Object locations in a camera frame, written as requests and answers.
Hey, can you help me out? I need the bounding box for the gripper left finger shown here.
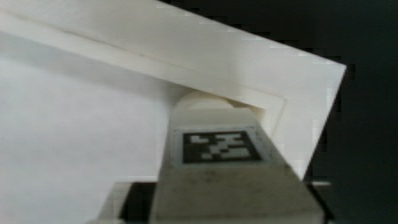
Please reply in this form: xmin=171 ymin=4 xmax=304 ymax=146
xmin=88 ymin=182 xmax=157 ymax=224

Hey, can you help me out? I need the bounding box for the white square tabletop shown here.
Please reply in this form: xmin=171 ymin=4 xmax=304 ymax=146
xmin=0 ymin=0 xmax=347 ymax=224

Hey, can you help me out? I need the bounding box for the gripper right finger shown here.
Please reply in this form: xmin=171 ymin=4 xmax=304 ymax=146
xmin=304 ymin=181 xmax=336 ymax=224

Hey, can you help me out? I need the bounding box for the white leg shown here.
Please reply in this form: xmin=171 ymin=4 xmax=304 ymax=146
xmin=150 ymin=92 xmax=326 ymax=224

